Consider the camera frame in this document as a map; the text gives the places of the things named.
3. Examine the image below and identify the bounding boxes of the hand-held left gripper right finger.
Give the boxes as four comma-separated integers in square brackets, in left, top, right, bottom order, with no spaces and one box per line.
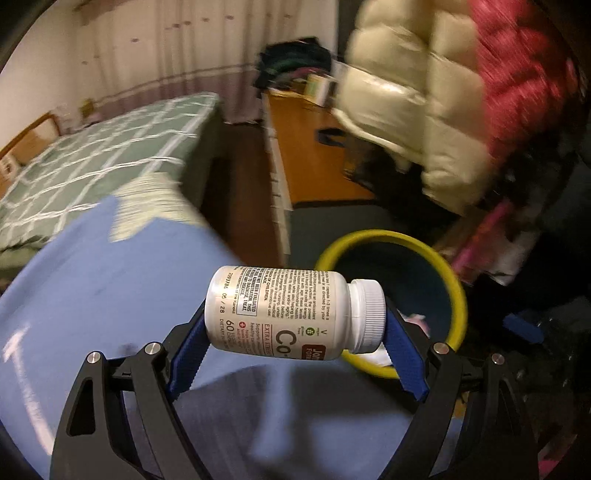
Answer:
[381,298,541,480]

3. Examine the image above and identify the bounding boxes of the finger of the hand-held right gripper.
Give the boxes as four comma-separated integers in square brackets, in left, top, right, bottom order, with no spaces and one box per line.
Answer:
[503,313,544,344]

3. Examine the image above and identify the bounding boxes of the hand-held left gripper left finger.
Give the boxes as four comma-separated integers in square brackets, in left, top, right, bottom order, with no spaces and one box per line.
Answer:
[48,300,208,480]

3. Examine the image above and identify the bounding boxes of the dark trash bin yellow rim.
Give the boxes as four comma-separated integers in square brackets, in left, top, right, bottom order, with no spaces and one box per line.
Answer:
[314,229,468,380]

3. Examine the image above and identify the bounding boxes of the white pill bottle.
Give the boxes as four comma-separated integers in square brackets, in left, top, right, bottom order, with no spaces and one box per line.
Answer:
[204,265,386,358]

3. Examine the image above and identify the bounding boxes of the blue printed tablecloth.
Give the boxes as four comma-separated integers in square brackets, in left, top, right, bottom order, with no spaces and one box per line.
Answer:
[0,173,462,480]

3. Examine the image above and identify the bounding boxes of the dark grey box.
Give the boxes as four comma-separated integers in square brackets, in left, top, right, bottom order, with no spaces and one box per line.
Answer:
[288,200,416,259]

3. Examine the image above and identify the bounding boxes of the green checked quilt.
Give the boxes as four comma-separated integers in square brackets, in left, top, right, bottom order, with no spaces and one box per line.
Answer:
[0,92,220,252]

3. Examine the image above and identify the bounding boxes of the wooden desk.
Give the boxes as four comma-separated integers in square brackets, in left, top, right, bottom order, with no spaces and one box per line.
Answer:
[263,88,384,208]

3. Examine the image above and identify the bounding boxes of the cream puffer jacket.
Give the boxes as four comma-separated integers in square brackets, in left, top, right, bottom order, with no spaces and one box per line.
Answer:
[332,0,497,215]

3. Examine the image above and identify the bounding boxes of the red quilted jacket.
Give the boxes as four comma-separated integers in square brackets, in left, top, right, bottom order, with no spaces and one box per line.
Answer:
[466,0,583,162]

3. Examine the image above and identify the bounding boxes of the wooden bed with headboard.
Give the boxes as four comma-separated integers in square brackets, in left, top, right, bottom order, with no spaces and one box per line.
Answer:
[0,92,225,287]

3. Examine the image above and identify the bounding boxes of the desk calendar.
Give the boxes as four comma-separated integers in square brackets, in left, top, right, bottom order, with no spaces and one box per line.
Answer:
[305,73,337,106]

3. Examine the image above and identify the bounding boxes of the beige and mauve curtain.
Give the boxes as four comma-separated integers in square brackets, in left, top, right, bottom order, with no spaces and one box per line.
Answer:
[76,0,342,125]

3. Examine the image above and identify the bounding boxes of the pile of dark clothes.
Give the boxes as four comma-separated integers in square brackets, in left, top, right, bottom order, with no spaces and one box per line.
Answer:
[253,41,333,90]

